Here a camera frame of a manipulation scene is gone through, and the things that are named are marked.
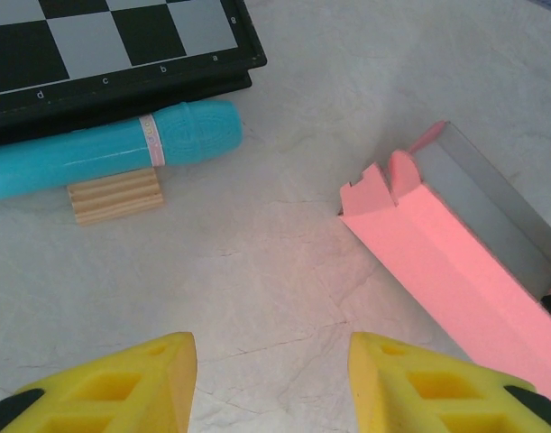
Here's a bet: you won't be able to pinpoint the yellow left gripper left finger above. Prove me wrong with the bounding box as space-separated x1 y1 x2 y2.
0 332 198 433

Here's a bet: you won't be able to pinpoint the teal marker pen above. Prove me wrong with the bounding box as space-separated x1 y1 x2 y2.
0 99 243 203

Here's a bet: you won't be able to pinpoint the pink cloth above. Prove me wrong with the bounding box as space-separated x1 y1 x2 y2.
337 120 551 407

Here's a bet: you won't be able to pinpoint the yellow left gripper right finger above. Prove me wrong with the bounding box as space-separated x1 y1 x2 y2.
349 332 551 433

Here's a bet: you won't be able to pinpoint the ridged wooden block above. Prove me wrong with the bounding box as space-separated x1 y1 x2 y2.
67 166 164 226

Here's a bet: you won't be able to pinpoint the black and grey chessboard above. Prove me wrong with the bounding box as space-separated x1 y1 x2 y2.
0 0 268 148

